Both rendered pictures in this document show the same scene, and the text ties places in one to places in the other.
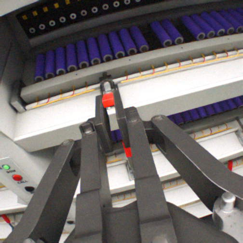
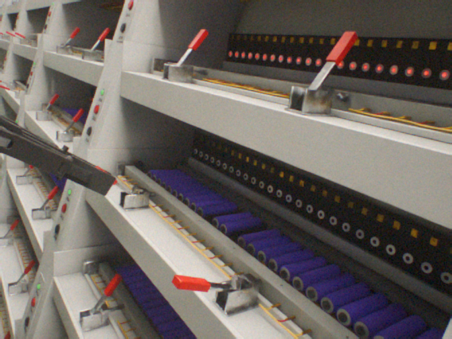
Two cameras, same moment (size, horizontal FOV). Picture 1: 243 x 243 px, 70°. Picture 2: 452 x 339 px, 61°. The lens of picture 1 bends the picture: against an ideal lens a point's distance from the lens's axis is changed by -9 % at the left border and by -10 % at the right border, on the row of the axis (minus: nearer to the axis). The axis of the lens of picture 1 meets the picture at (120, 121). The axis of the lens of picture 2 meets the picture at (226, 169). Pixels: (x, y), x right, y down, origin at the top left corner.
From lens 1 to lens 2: 0.51 m
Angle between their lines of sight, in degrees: 56
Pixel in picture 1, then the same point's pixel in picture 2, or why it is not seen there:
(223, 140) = not seen: outside the picture
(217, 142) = not seen: outside the picture
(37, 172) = (70, 218)
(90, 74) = (150, 186)
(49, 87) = (134, 174)
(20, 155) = (79, 192)
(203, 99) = (152, 268)
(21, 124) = not seen: hidden behind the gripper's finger
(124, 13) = (245, 190)
